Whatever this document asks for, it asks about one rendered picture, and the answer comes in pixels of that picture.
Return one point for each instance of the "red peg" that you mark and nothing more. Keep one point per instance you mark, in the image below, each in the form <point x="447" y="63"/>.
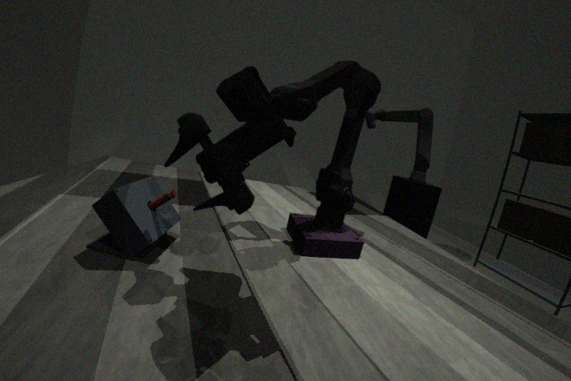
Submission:
<point x="163" y="199"/>

